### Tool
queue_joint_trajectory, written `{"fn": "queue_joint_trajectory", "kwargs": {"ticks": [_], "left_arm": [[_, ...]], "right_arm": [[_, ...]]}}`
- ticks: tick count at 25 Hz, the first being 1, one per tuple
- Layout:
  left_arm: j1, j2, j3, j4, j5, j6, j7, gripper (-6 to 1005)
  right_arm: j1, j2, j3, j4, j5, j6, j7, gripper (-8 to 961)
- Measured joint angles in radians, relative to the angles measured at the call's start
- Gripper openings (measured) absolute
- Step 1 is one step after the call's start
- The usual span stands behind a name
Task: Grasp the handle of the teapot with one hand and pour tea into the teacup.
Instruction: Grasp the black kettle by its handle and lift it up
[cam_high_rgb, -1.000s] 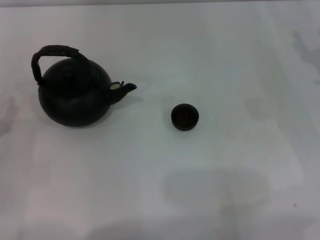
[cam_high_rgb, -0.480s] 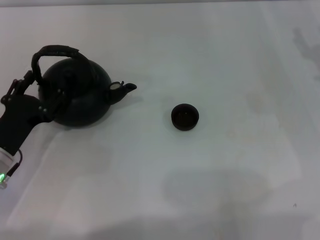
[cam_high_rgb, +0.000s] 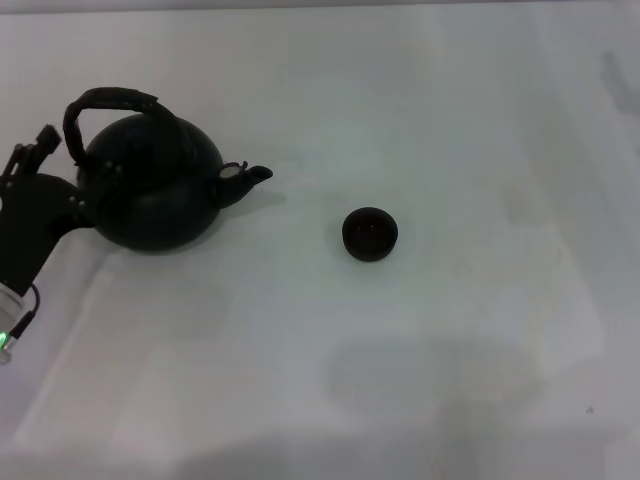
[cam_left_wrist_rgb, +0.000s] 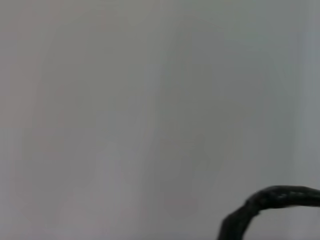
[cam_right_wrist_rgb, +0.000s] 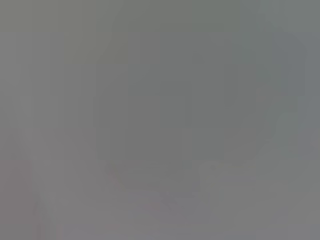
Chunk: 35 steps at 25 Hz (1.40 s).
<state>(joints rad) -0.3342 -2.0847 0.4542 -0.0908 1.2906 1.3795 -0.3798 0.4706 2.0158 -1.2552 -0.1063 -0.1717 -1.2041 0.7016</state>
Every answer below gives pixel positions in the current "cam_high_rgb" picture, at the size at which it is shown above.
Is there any small dark teacup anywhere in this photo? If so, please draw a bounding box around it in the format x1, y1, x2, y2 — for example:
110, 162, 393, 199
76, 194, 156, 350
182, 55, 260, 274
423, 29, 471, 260
341, 206, 400, 263

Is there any black round teapot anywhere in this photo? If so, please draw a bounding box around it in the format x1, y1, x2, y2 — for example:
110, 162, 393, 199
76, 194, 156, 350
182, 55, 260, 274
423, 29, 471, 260
62, 86, 275, 256

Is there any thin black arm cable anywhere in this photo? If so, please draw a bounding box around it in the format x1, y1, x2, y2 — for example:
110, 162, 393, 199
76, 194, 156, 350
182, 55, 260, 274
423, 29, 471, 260
8, 283, 42, 350

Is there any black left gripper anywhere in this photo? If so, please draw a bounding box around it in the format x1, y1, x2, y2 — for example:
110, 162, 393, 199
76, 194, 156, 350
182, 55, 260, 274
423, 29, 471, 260
0, 123, 125, 295

